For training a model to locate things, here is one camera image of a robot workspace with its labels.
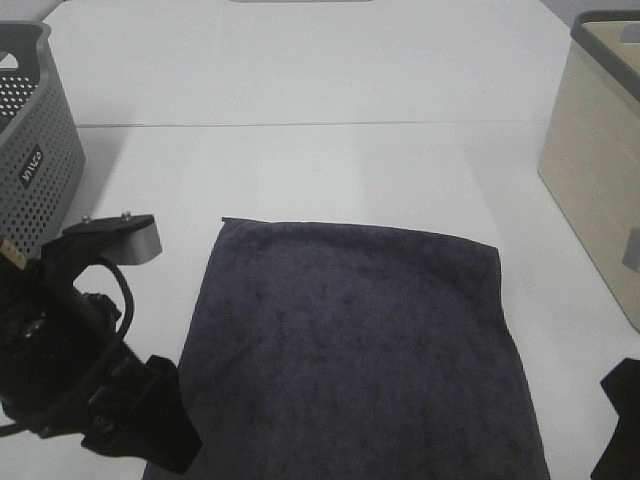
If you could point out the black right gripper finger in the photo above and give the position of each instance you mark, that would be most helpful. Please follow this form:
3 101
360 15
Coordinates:
620 459

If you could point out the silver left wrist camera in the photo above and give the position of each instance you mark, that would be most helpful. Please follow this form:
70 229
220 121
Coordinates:
124 240

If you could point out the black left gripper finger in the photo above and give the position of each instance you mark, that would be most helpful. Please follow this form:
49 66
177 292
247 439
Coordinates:
167 436

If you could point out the grey perforated plastic basket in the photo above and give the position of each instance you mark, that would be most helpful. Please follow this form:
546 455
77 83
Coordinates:
42 159

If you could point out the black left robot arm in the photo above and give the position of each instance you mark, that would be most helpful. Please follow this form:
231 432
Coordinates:
66 370

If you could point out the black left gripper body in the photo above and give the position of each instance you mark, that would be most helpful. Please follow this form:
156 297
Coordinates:
123 413

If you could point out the dark grey towel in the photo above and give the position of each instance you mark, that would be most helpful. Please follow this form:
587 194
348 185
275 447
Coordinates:
334 351

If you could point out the beige bin with grey rim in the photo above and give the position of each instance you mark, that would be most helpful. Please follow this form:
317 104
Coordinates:
590 159

